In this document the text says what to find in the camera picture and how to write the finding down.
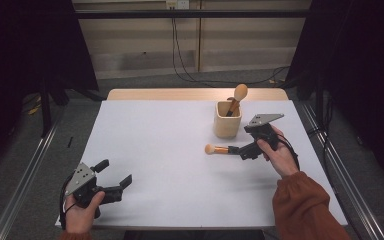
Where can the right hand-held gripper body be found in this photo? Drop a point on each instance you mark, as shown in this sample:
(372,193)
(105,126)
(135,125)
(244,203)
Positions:
(261,131)

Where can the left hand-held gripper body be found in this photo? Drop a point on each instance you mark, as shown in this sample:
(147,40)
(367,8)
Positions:
(81,181)

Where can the small makeup brush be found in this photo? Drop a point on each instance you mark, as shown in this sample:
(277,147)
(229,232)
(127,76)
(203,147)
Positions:
(218,149)

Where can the beige square cup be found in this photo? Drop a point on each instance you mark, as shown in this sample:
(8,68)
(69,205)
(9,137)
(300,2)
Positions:
(227,126)

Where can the large makeup brush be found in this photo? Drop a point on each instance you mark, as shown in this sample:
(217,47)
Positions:
(236,100)

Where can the person's right hand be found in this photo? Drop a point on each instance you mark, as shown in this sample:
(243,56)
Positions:
(281,156)

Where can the person's left hand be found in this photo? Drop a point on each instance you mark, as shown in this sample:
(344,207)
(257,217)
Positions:
(80,216)

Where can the white table mat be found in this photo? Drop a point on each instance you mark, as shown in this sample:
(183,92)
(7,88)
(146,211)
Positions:
(166,186)

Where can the black stand leg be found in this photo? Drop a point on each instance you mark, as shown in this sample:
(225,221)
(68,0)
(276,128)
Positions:
(46,110)

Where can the black curtain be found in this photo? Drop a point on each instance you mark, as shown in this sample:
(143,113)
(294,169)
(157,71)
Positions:
(360,66)
(30,46)

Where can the aluminium floor rail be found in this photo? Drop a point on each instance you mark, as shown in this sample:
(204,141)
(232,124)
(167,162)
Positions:
(23,186)
(353,193)

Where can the black horizontal frame bar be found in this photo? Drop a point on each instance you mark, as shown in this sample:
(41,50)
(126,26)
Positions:
(193,13)

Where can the white wall socket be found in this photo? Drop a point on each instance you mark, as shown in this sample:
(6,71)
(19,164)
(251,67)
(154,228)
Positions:
(178,4)

